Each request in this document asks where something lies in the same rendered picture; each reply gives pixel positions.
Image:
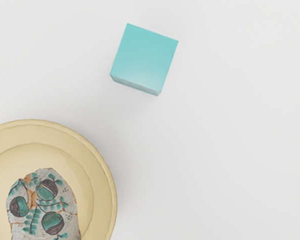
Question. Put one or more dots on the teal cube block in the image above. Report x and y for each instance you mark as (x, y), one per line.
(143, 58)

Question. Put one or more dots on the cream plate with painted fruit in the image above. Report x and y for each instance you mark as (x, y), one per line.
(90, 160)

